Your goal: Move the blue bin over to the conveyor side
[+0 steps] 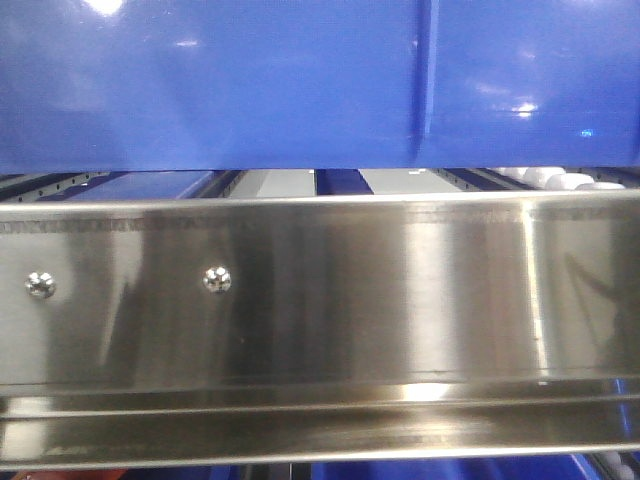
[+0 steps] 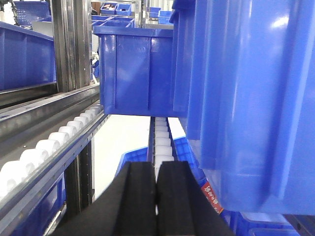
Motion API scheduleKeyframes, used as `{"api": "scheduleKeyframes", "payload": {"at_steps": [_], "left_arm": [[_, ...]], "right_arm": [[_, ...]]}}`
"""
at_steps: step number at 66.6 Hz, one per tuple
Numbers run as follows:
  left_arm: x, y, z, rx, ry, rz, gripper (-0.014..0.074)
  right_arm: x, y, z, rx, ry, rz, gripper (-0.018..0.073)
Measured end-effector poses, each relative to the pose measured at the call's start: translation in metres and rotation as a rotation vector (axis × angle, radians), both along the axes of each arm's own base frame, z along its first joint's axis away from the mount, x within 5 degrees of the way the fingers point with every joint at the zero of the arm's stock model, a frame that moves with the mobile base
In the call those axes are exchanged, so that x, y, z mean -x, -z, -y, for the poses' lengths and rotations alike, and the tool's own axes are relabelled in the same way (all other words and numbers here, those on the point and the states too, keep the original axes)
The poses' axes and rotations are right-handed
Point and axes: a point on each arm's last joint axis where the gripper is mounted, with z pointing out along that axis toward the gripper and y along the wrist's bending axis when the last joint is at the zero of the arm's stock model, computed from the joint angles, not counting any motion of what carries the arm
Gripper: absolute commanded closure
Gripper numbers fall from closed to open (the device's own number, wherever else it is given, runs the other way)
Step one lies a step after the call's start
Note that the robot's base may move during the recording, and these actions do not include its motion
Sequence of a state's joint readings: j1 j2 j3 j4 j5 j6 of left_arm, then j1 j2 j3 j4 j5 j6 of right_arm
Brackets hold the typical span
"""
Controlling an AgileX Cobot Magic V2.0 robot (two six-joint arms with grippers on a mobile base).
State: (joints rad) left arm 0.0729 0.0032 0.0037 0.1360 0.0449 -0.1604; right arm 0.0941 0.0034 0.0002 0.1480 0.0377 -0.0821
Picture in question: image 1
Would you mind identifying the right rail screw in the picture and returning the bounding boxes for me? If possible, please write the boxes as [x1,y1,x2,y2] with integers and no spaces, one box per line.
[202,266,232,294]

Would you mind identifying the rail screw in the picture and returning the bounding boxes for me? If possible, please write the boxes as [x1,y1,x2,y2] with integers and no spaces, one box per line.
[24,271,57,299]
[202,266,232,294]

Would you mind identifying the right white roller track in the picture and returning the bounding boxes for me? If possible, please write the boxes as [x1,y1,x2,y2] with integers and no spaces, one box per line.
[491,166,625,191]

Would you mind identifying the large blue plastic bin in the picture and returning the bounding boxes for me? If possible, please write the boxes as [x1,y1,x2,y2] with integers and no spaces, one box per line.
[1,1,639,174]

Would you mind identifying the stainless steel rack front rail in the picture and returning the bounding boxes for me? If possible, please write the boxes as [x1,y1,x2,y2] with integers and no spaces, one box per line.
[1,190,639,470]

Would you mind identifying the left rail screw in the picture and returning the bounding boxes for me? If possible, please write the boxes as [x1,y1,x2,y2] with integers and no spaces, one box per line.
[24,271,57,299]

